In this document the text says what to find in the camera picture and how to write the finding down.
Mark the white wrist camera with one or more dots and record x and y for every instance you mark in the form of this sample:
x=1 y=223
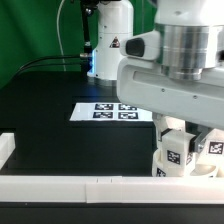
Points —
x=145 y=46

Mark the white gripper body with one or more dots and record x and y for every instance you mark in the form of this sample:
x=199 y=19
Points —
x=141 y=84

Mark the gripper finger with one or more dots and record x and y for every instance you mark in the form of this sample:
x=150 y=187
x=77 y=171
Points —
x=162 y=133
x=197 y=143

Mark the white fence bar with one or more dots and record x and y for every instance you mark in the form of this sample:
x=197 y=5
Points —
x=7 y=146
x=71 y=189

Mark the white left fence bar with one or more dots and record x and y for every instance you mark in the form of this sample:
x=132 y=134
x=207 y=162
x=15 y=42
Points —
x=7 y=146

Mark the white front fence bar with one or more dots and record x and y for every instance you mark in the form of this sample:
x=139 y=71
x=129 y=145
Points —
x=71 y=189

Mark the white marker sheet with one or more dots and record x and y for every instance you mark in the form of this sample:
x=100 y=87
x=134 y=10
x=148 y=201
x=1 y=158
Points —
x=107 y=111

